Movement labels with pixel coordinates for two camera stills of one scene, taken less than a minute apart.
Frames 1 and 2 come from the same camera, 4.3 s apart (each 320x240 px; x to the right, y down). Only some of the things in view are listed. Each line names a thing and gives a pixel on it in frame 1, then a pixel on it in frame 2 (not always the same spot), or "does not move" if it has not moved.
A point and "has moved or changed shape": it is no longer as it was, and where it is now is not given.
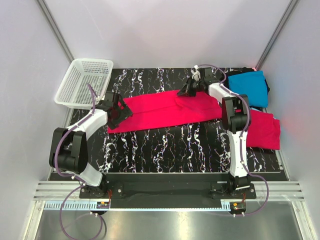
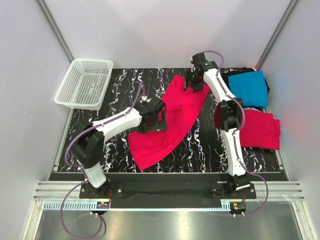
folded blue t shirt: x=253 y=84 does not move
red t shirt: x=169 y=109 has moved or changed shape
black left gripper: x=116 y=107 -> x=162 y=120
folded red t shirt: x=263 y=131 does not move
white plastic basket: x=74 y=92 does not move
